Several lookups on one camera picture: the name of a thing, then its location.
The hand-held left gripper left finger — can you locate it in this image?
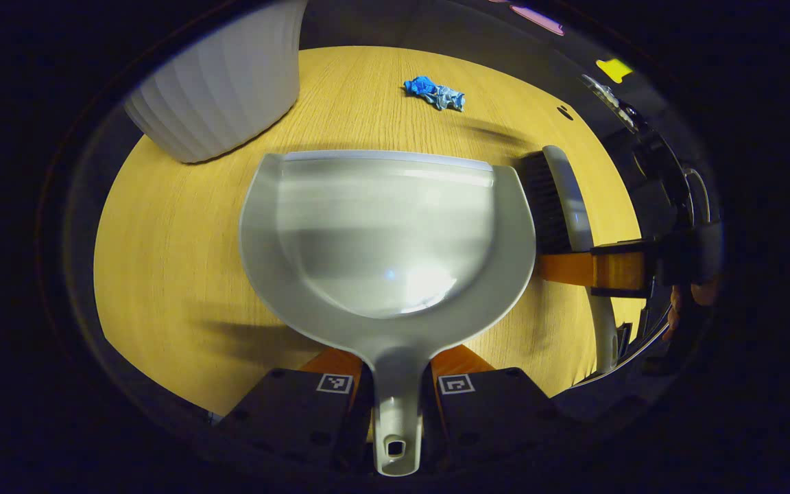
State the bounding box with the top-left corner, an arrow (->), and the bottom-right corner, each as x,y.
215,346 -> 375,475

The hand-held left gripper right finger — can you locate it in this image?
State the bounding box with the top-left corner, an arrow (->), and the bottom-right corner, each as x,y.
422,344 -> 564,475

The small white broom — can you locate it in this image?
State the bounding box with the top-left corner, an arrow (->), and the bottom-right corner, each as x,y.
514,144 -> 621,375

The grey plastic dustpan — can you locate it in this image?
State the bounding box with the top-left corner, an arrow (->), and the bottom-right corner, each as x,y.
239,149 -> 538,478

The blue trash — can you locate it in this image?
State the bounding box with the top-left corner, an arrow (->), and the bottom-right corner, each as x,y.
403,75 -> 467,113

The white ribbed garbage bin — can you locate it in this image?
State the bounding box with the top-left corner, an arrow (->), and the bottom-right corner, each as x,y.
123,0 -> 309,165

